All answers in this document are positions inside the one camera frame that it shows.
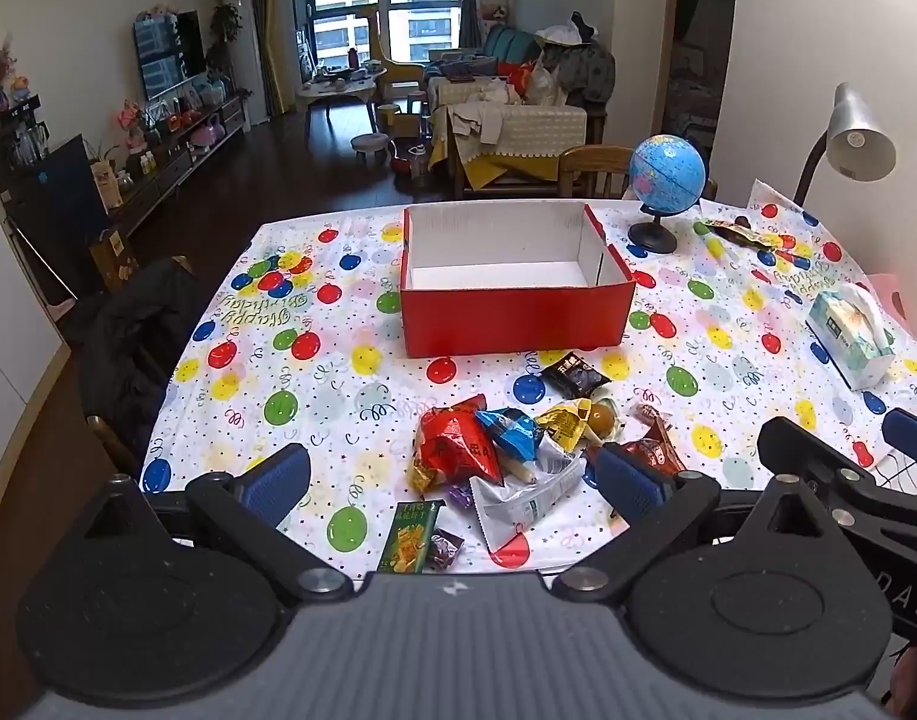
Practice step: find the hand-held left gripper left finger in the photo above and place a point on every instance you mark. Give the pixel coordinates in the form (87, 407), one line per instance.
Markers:
(278, 476)

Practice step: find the red snack bag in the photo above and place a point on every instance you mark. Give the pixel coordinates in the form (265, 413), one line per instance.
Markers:
(451, 454)

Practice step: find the tissue pack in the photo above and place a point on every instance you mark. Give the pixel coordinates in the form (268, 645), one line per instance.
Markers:
(848, 337)

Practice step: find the white floor air conditioner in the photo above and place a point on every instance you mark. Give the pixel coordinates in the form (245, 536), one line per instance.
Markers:
(244, 52)

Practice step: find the braised egg packet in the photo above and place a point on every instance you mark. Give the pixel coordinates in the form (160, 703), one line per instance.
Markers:
(602, 416)

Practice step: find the dark snack wrapper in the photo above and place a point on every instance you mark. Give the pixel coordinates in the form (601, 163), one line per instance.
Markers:
(743, 234)

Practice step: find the brown paper bag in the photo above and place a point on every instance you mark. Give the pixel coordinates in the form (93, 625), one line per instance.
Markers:
(113, 259)

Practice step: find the yellow snack packet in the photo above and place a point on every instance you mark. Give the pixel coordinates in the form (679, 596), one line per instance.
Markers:
(563, 424)

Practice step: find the wooden coffee table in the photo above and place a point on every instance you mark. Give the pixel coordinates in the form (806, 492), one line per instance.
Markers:
(338, 86)

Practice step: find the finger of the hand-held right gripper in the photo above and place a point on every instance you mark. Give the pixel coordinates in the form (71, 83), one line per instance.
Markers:
(810, 457)
(912, 431)

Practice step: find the round stool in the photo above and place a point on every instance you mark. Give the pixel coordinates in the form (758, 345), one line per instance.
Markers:
(371, 142)

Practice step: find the black side cabinet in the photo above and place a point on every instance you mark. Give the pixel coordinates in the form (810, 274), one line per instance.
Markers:
(50, 195)

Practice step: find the blue snack packet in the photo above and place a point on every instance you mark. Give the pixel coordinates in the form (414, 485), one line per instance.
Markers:
(518, 435)

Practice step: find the black jacket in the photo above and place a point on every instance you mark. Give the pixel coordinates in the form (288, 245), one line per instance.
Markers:
(139, 345)

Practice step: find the green snack box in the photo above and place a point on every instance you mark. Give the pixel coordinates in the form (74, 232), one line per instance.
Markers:
(407, 540)

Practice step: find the person's right forearm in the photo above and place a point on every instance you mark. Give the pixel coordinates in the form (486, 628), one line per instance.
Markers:
(915, 682)

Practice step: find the dark tv cabinet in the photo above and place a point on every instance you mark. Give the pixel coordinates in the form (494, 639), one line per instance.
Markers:
(181, 157)

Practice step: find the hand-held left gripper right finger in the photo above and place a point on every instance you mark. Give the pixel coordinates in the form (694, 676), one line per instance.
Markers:
(627, 481)

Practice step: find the sausage stick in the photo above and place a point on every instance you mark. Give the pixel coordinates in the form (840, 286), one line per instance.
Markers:
(522, 469)

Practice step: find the balloon print tablecloth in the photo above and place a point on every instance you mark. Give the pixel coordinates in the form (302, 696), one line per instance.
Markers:
(316, 390)

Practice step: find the red cardboard box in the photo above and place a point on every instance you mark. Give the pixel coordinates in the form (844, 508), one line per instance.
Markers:
(503, 315)

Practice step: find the yellow wooden armchair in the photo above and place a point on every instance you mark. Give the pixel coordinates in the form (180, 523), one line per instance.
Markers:
(398, 52)

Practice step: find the television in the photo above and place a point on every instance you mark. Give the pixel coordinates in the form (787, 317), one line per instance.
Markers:
(169, 52)

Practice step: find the black snack packet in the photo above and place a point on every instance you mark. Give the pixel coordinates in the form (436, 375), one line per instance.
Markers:
(576, 375)

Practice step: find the white silver snack packet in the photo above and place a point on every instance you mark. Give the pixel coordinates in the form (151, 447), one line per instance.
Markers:
(526, 510)

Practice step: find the blue desk globe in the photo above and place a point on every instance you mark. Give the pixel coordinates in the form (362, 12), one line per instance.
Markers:
(666, 169)

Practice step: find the pile of clothes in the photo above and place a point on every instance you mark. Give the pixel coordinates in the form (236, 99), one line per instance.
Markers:
(578, 64)

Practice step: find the wooden dining chair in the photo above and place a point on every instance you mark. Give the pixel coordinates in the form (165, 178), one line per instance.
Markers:
(593, 169)

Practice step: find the silver desk lamp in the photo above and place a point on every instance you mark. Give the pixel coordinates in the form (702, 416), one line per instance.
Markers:
(863, 142)

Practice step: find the red brown snack packet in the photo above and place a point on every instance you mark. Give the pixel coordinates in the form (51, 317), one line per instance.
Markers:
(657, 456)

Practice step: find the purple candy wrapper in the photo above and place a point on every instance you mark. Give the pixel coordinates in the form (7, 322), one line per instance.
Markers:
(445, 547)

